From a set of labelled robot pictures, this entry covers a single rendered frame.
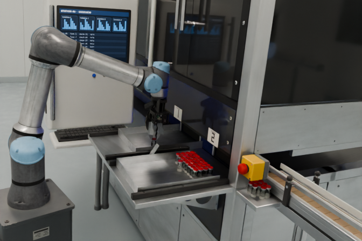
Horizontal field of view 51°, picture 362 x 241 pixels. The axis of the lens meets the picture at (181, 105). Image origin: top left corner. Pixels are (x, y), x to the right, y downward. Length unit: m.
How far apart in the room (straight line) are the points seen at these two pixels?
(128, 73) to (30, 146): 0.44
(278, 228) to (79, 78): 1.28
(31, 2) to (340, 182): 5.63
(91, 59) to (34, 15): 5.30
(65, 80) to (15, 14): 4.55
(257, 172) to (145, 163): 0.49
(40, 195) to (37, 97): 0.37
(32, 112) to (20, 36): 5.18
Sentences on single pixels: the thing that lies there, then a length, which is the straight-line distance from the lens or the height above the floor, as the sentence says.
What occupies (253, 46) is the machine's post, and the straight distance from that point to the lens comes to 1.36.
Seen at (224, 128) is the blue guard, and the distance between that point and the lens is 1.52.
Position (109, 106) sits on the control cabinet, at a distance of 2.27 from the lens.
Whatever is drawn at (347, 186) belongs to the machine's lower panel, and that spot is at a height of 0.79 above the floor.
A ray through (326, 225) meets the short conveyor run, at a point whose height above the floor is 0.92.
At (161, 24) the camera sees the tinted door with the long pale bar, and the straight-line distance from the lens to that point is 2.08.
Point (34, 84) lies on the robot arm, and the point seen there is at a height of 1.21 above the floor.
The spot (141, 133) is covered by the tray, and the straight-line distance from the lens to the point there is 1.98.
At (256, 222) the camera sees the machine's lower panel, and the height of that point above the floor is 0.71.
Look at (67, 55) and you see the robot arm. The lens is 1.39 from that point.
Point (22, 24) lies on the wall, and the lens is 6.68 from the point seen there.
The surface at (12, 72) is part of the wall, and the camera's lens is 6.79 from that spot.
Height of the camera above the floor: 1.57
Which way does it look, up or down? 16 degrees down
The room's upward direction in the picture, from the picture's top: 5 degrees clockwise
